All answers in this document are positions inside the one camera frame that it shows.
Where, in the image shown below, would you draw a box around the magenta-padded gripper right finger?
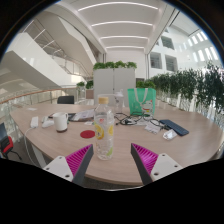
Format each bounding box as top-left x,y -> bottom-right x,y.
130,143 -> 184,186

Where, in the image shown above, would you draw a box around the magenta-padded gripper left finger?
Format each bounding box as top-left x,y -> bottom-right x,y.
42,143 -> 95,187

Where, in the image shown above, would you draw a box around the clear lemon drink bottle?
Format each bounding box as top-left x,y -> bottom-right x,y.
93,96 -> 115,161

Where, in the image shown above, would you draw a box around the clear plastic bag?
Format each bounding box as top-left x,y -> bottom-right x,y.
162,129 -> 178,141

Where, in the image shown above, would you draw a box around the dark blue phone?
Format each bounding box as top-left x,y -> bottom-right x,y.
159,119 -> 190,137

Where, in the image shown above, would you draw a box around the small clear plastic packet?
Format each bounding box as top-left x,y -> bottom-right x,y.
143,121 -> 162,134

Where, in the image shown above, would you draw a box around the white computer mouse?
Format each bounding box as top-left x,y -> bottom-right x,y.
41,119 -> 55,129

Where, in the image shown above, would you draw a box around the flat round red coaster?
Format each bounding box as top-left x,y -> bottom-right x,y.
79,129 -> 96,140

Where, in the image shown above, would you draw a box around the white ceramic mug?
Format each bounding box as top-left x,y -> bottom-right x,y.
52,112 -> 70,133

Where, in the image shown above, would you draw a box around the white power strip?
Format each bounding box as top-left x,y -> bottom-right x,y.
29,116 -> 40,129

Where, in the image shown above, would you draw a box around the red office chair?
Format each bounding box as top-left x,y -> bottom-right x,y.
0,122 -> 23,161

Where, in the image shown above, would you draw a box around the black office chair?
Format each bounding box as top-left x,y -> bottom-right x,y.
56,95 -> 75,105

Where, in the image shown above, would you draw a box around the green tote bag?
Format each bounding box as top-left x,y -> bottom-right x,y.
127,87 -> 157,117

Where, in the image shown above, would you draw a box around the clear shaker bottle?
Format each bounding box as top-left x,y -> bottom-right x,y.
114,89 -> 125,111

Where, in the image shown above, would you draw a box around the green hedge row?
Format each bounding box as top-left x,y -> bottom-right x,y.
135,61 -> 224,114

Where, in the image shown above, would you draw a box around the low planter with greenery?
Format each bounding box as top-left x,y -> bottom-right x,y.
76,79 -> 95,100

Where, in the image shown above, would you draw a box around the white cabinet with plants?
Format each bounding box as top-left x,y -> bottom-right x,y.
92,60 -> 138,101

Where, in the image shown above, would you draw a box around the ceiling light strips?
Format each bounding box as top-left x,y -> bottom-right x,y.
77,1 -> 159,50

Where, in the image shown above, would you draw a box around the tangled black cables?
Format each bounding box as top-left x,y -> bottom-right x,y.
114,112 -> 168,131

